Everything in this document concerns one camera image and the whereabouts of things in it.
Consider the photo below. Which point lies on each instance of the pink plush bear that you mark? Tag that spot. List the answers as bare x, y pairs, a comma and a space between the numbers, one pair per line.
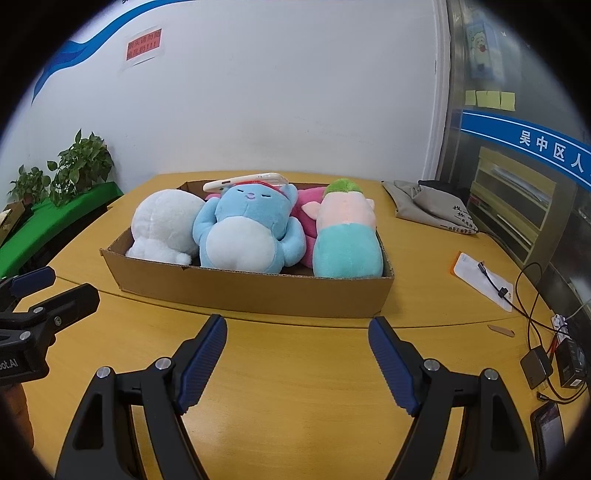
304, 217

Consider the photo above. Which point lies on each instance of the small potted plant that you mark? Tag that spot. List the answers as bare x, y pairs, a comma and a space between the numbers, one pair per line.
30, 184

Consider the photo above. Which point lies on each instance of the wooden stick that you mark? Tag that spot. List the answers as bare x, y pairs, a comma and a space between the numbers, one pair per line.
501, 331

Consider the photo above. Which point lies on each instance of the white plush toy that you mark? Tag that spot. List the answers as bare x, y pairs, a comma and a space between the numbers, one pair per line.
161, 226

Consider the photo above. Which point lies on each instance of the blue banner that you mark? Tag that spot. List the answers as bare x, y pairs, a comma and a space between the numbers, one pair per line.
508, 131

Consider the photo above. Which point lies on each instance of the blue plush toy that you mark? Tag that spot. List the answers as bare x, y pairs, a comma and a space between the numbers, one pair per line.
244, 230

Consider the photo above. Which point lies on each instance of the black box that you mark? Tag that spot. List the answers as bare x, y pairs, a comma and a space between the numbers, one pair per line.
571, 364

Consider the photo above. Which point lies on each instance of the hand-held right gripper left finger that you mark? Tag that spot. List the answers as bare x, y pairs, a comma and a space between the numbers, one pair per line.
203, 364

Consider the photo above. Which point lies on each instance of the white power strip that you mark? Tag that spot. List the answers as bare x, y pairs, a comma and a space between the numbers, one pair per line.
561, 325

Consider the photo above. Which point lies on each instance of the brown cardboard piece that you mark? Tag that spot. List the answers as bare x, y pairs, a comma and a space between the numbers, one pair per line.
11, 221

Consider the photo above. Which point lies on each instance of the grey cloth bag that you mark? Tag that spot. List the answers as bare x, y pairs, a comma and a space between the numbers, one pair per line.
415, 207

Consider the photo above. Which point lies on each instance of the red wall sign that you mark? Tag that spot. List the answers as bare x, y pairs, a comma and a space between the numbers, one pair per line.
143, 46

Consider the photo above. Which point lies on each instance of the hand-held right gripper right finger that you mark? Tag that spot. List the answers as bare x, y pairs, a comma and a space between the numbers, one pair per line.
392, 364

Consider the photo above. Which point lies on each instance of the wooden shelf cabinet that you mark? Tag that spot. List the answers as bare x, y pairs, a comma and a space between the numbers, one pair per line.
545, 184

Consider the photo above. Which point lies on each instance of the person's left hand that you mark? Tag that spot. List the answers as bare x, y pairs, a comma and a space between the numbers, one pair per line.
14, 415

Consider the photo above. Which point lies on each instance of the blue cartoon poster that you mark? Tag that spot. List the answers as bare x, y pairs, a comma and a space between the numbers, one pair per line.
482, 50

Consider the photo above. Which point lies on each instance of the large potted plant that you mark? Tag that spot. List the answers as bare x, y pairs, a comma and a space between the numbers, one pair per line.
81, 161

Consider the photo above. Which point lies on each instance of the black smartphone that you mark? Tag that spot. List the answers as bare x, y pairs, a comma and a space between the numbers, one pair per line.
549, 438

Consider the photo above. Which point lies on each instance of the yellow sticky note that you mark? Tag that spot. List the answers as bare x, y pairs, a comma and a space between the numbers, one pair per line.
471, 98
494, 99
507, 101
482, 98

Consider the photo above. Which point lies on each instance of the green-haired plush toy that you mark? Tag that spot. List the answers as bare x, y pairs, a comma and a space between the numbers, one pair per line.
346, 240

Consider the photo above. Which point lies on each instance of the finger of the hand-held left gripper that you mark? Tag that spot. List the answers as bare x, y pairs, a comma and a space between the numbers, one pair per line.
32, 279
69, 302

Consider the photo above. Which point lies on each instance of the green table cloth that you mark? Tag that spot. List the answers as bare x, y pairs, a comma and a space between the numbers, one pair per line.
55, 217

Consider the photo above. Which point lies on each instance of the cardboard box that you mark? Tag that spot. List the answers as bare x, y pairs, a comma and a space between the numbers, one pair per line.
240, 290

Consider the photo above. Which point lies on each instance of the black power adapter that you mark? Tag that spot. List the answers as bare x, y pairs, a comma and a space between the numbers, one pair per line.
536, 369

